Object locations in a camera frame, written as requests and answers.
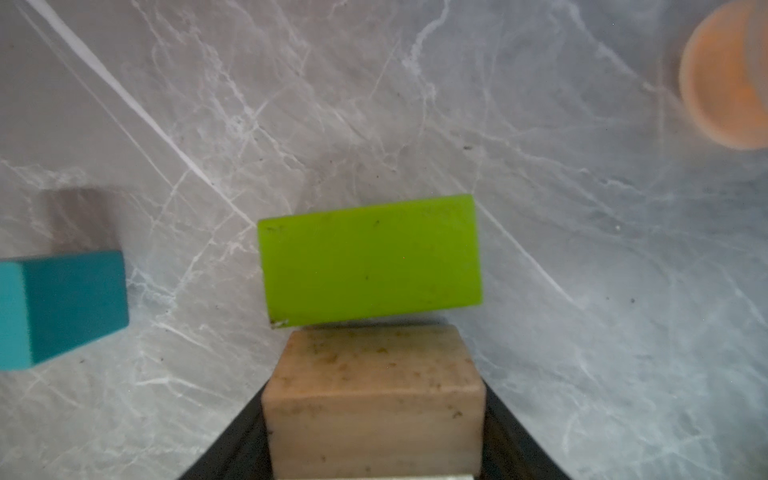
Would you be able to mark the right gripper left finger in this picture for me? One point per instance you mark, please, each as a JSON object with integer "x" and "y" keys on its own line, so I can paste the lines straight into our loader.
{"x": 240, "y": 452}

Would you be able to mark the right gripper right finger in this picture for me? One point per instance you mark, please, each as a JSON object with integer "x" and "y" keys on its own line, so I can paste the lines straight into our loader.
{"x": 509, "y": 451}

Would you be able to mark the natural wood rectangular block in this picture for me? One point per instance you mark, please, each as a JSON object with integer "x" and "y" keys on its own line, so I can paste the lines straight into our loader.
{"x": 375, "y": 402}

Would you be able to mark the dark green rectangular block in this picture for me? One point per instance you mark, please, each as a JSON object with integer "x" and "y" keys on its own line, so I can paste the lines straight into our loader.
{"x": 375, "y": 261}

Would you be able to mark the teal cube block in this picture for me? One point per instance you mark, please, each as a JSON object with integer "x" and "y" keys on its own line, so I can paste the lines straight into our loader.
{"x": 51, "y": 305}

